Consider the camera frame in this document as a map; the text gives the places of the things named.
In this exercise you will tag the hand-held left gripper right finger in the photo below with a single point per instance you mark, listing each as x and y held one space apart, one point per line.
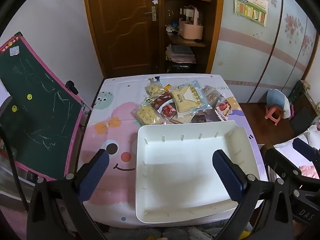
227 177

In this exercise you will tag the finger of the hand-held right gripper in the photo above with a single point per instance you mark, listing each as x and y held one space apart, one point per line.
306 148
280 162

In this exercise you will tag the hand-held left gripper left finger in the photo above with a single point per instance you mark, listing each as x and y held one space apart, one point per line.
92 175

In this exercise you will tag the white plastic tray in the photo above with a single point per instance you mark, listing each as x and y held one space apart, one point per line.
185 177

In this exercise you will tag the red white snack packet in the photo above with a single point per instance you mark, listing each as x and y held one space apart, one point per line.
225 110

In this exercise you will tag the clear yellow cracker packet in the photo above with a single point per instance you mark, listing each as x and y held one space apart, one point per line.
148 115
154 90

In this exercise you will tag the pink cloth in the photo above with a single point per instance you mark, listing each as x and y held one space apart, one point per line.
310 171

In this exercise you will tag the pink stool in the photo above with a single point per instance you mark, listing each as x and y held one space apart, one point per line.
273 113

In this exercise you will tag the cartoon printed tablecloth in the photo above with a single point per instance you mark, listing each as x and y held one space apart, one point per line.
112 120

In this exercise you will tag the blue cushion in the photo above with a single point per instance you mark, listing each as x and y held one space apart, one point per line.
276 97

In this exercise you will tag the dark brown snack packet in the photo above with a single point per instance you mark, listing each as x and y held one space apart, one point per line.
200 117

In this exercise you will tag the silver printed snack packet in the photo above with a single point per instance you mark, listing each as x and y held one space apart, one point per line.
212 95

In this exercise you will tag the large cracker packet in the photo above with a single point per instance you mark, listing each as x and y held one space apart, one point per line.
188 97

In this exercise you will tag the clear packet with red snack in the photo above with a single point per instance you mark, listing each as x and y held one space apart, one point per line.
168 111

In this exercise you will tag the black clamp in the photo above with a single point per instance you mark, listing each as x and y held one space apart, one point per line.
71 86

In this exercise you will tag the orange oat bar packet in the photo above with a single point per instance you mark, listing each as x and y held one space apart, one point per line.
168 87

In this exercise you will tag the floral wardrobe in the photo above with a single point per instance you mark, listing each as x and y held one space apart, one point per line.
250 55

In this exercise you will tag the blue snack packet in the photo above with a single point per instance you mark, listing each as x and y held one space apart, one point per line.
156 79

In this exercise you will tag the black bin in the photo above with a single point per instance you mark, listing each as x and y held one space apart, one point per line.
180 68

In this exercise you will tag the stack of folded papers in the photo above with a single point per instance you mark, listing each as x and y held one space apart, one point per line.
180 53

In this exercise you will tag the wooden door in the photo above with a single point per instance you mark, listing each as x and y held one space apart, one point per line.
125 30

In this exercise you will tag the pink basket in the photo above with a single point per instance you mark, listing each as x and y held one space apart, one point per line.
191 28

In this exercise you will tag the wooden corner shelf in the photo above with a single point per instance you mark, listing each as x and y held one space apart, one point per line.
212 17

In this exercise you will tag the green chalkboard with pink frame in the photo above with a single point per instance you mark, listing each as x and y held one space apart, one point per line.
32 105

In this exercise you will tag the wall calendar poster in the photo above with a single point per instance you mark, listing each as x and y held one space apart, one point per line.
251 5

